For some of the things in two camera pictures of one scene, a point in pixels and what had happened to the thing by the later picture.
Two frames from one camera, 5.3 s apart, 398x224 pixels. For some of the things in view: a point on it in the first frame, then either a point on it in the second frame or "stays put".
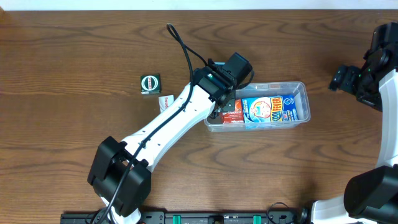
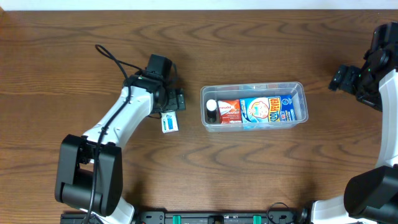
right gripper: (343, 78) stays put
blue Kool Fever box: (270, 109) stays put
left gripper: (224, 101) → (179, 99)
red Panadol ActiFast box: (236, 116) stays put
